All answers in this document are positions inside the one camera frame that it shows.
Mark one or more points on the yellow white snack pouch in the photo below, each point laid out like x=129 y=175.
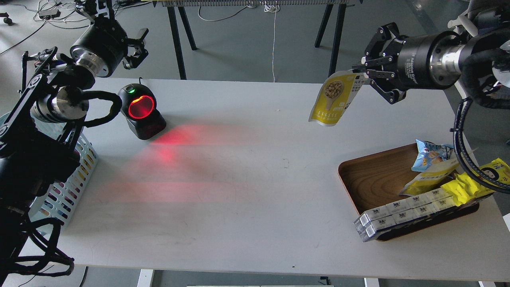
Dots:
x=431 y=178
x=335 y=96

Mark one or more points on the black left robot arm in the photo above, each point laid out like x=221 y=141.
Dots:
x=56 y=89

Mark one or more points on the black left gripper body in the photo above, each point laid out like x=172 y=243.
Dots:
x=105 y=39

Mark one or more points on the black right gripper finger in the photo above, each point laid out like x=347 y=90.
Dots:
x=380 y=51
x=386 y=83

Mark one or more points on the black barcode scanner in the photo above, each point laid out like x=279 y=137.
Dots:
x=139 y=106

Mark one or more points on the white boxed snack pack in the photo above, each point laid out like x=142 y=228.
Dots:
x=375 y=222

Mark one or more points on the black trestle table legs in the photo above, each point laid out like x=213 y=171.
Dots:
x=253 y=45

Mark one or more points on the black power adapter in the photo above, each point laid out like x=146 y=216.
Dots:
x=49 y=14

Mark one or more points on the blue snack bag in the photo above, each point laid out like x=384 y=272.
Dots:
x=430 y=154

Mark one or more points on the brown wooden tray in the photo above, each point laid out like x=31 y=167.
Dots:
x=374 y=180

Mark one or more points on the light blue plastic basket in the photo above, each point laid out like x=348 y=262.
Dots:
x=63 y=191

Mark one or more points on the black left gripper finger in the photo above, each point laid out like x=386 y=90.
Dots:
x=134 y=60
x=139 y=41

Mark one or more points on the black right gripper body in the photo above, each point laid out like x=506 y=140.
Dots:
x=431 y=61

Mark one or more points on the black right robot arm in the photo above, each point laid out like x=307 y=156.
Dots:
x=476 y=54

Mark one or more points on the yellow cartoon snack bag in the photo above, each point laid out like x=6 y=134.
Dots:
x=463 y=188

